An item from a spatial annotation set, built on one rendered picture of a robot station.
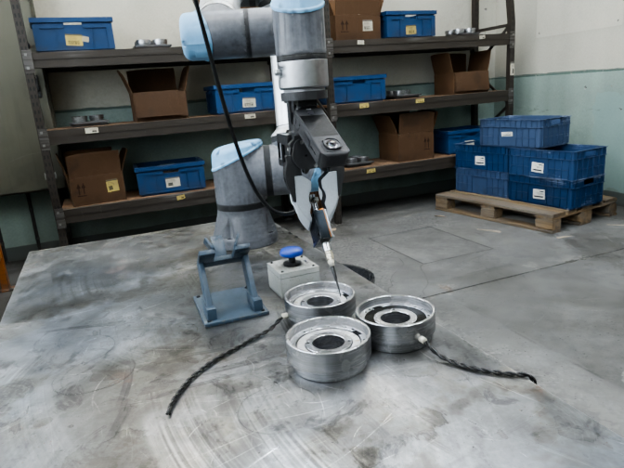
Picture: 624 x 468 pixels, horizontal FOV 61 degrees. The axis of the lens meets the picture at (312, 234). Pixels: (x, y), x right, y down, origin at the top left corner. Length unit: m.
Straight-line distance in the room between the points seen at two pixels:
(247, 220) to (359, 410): 0.67
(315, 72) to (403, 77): 4.67
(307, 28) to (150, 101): 3.35
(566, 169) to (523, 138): 0.44
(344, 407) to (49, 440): 0.31
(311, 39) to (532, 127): 3.71
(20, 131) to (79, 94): 0.55
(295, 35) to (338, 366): 0.45
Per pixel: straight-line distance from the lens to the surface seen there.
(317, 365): 0.62
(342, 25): 4.57
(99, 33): 4.16
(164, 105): 4.11
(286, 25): 0.80
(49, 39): 4.14
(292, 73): 0.79
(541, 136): 4.42
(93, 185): 4.13
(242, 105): 4.27
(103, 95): 4.62
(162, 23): 4.71
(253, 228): 1.18
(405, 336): 0.68
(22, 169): 4.42
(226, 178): 1.17
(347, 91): 4.59
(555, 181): 4.34
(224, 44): 0.89
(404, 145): 4.86
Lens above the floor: 1.13
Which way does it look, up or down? 15 degrees down
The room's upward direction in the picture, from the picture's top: 4 degrees counter-clockwise
